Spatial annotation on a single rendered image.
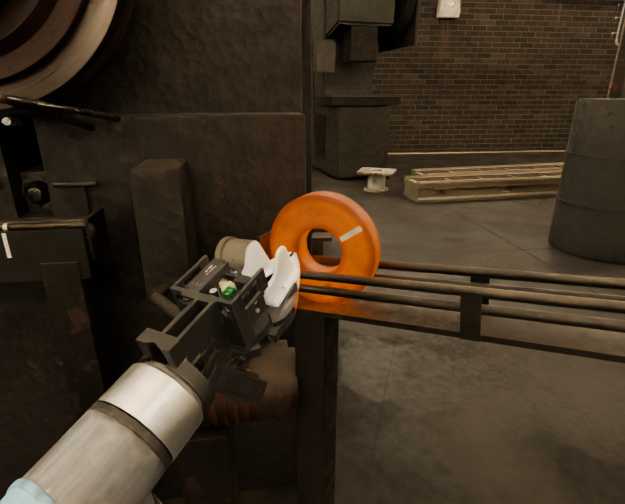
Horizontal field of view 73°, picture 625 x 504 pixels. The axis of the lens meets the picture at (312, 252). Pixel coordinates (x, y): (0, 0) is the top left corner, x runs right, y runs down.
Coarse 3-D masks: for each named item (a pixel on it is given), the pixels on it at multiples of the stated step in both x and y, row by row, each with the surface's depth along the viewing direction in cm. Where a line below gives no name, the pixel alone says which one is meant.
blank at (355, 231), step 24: (312, 192) 58; (288, 216) 57; (312, 216) 56; (336, 216) 54; (360, 216) 54; (288, 240) 59; (360, 240) 54; (312, 264) 60; (360, 264) 55; (360, 288) 56
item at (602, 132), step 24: (576, 120) 245; (600, 120) 229; (624, 120) 220; (576, 144) 245; (600, 144) 231; (624, 144) 223; (576, 168) 246; (600, 168) 233; (624, 168) 226; (576, 192) 247; (600, 192) 236; (624, 192) 229; (576, 216) 249; (600, 216) 238; (624, 216) 233; (552, 240) 270; (576, 240) 251; (600, 240) 241; (624, 240) 236
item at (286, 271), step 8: (280, 248) 44; (280, 256) 44; (288, 256) 46; (296, 256) 50; (280, 264) 45; (288, 264) 46; (296, 264) 49; (280, 272) 45; (288, 272) 47; (296, 272) 48; (272, 280) 44; (280, 280) 45; (288, 280) 46; (296, 280) 47; (272, 288) 44; (280, 288) 45; (288, 288) 46; (264, 296) 43; (272, 296) 44; (280, 296) 45; (272, 304) 44
